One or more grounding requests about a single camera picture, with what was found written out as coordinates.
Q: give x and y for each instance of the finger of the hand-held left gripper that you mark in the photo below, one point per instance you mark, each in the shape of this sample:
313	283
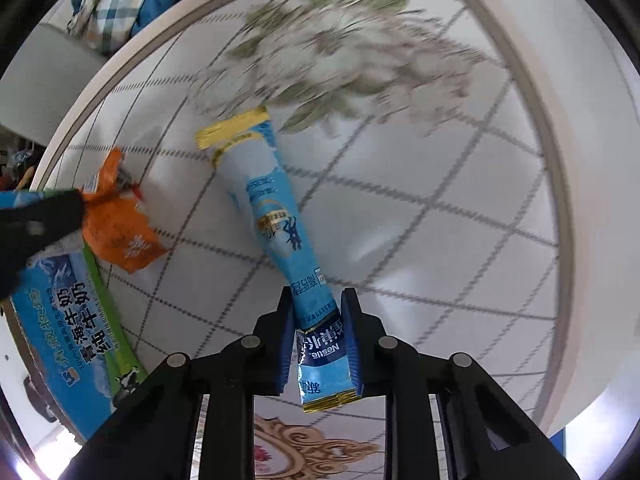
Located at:
35	230

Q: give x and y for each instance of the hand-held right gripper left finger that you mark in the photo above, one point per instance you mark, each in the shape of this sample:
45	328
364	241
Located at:
284	350

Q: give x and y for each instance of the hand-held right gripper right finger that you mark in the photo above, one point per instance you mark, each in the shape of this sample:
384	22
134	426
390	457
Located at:
352	345

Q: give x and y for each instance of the orange snack packet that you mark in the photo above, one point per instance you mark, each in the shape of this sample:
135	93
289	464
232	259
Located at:
117	232

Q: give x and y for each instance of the cardboard box with blue print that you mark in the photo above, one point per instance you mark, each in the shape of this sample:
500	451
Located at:
60	320

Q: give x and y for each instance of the blue stick packet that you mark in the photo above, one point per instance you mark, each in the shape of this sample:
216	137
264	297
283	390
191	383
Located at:
272	200

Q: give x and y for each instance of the plaid blanket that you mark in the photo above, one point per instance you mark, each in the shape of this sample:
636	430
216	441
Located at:
110	5

